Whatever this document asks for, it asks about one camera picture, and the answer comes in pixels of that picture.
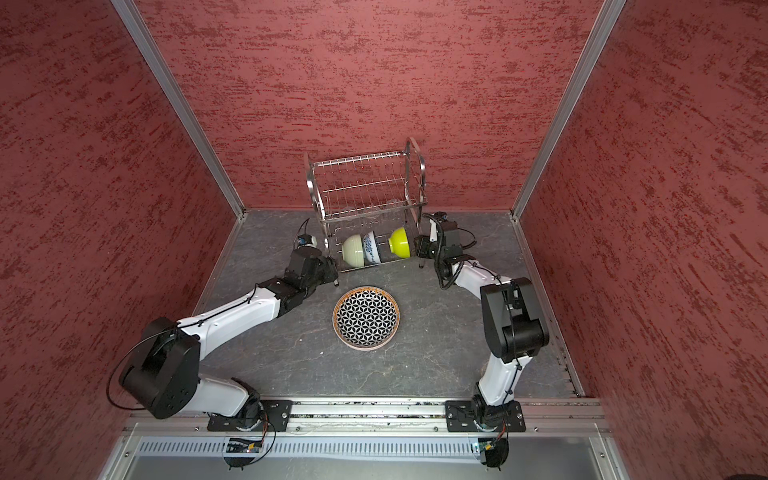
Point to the left aluminium corner post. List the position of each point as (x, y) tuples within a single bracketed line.
[(132, 19)]

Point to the aluminium corner post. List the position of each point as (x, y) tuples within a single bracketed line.
[(132, 19), (605, 22)]

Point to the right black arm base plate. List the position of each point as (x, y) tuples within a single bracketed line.
[(462, 415)]

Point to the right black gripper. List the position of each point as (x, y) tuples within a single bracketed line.
[(422, 247)]

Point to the right base circuit board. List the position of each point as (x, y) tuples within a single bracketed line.
[(493, 453)]

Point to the lime green bowl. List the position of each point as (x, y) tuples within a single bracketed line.
[(399, 243)]

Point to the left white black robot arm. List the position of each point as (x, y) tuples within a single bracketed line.
[(162, 371)]

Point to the base circuit board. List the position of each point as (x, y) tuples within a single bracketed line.
[(493, 453), (240, 452)]

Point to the aluminium front rail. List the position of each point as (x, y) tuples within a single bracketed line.
[(371, 428)]

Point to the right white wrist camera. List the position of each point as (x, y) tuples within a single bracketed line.
[(435, 219)]

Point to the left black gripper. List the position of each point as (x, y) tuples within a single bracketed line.
[(330, 270)]

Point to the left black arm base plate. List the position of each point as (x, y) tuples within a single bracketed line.
[(276, 414)]

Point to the steel two-tier dish rack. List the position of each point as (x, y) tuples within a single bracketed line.
[(378, 192)]

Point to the right aluminium corner post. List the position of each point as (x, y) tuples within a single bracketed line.
[(605, 22)]

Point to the white patterned deep plate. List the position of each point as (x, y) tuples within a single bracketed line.
[(366, 318)]

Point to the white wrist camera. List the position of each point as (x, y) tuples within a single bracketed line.
[(435, 219), (306, 239)]

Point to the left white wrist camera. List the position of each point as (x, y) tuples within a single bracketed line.
[(306, 239)]

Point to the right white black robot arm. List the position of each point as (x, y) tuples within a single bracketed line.
[(511, 317)]

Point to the left base circuit board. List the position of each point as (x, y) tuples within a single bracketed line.
[(240, 452)]

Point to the blue floral white bowl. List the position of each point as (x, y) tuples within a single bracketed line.
[(370, 248)]

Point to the pale green bowl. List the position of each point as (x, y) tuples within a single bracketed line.
[(353, 251)]

